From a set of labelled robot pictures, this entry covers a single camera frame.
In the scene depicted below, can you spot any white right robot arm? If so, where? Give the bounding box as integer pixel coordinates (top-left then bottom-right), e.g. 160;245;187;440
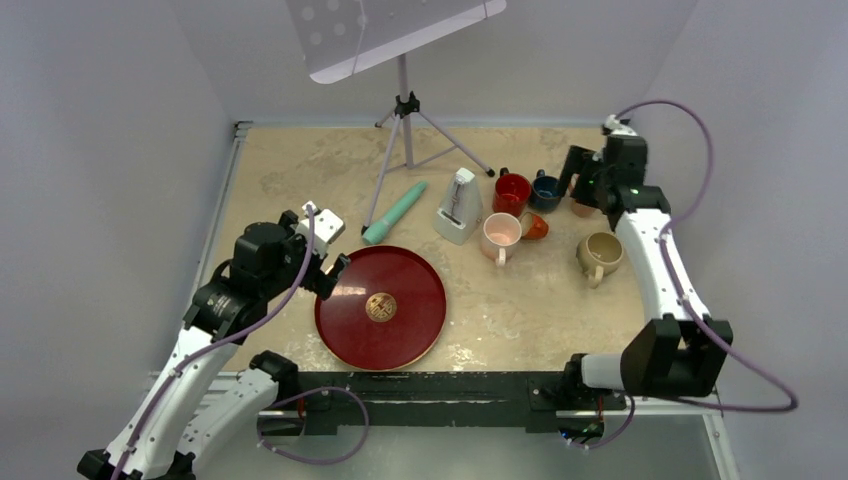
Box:
558;134;733;407

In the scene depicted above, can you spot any round red tray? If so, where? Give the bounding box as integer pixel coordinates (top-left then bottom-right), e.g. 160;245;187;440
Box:
314;245;447;372

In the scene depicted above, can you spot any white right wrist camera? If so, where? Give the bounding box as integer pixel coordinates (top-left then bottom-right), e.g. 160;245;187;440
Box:
599;115;640;161

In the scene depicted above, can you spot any small orange cup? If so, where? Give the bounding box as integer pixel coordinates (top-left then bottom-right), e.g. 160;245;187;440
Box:
519;212;549;241

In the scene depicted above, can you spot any pink upside-down mug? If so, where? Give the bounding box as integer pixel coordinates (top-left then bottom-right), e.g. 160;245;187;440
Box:
480;212;522;267

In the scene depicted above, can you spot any white metronome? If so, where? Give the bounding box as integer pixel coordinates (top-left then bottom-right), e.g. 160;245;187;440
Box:
432;168;483;246

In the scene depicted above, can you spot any beige round upside-down mug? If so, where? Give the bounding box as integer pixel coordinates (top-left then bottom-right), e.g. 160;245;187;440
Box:
575;232;625;289

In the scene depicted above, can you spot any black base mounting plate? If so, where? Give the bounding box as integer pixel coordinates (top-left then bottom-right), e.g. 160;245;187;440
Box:
258;371;628;436

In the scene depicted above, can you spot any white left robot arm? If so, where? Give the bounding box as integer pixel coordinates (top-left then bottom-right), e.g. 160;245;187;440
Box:
77;202;350;479

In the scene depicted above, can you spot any purple music stand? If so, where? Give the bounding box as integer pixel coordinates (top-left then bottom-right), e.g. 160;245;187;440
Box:
285;0;507;231

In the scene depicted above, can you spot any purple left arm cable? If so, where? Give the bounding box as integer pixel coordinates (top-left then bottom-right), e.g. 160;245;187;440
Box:
109;205;371;480

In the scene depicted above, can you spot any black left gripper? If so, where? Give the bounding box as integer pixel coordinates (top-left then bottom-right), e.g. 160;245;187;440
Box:
262;210;348;298

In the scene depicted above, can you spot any pink flower mug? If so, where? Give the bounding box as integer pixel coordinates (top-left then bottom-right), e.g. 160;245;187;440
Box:
567;175;597;218

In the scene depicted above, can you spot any red mug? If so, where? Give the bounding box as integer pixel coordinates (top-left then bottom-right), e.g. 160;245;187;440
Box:
492;167;532;218

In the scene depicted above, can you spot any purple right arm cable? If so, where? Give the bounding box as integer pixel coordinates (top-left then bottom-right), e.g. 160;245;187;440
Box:
566;99;800;452

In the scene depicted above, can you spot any blue striped mug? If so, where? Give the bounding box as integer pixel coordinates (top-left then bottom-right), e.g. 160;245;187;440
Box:
528;169;562;213

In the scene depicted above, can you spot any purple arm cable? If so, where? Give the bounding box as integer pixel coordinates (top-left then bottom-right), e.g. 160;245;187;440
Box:
566;99;800;452
109;205;371;480

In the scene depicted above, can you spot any teal recorder flute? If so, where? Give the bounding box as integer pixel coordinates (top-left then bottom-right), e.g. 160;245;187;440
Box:
361;181;429;246

